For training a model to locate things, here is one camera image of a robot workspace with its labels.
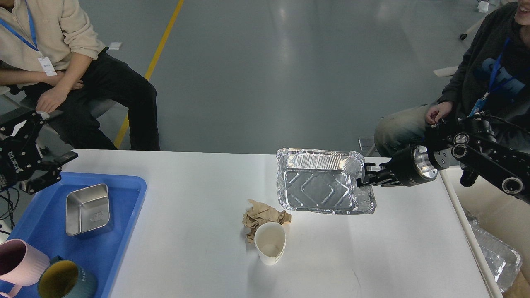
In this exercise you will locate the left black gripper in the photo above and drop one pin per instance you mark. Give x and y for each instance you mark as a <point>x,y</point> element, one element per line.
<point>21,157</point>

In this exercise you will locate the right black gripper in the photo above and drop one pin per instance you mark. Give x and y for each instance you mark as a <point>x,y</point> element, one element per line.
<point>410,166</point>

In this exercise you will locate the aluminium foil tray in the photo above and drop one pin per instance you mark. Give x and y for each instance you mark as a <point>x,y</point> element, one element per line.
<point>323,181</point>

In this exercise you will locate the square stainless steel tin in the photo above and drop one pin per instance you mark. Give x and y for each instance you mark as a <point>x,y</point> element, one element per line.
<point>88,212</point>

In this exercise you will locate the teal green mug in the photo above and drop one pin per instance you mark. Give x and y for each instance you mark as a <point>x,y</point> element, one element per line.
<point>65,279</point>

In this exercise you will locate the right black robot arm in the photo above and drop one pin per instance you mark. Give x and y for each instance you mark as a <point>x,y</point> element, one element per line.
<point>471,142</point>

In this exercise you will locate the white office chair left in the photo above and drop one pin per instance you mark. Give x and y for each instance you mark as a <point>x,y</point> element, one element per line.
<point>96,106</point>

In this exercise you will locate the blue plastic tray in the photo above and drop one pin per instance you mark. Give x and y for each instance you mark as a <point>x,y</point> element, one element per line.
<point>42,224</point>

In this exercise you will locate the person in beige sweater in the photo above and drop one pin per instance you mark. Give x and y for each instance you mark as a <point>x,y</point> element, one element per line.
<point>51,52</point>

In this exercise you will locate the pink mug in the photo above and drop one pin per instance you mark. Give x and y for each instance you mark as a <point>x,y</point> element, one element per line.
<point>21,264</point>

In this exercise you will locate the crumpled brown paper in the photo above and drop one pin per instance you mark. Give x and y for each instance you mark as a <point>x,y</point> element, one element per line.
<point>260,213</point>

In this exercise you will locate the white paper cup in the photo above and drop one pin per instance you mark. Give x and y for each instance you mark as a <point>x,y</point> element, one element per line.
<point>270,241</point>

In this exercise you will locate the beige waste bin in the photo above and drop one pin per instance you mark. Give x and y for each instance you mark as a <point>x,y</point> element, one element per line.
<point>504,216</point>

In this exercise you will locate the person in dark hoodie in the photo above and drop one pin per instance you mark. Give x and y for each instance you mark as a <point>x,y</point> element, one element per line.
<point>493,76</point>

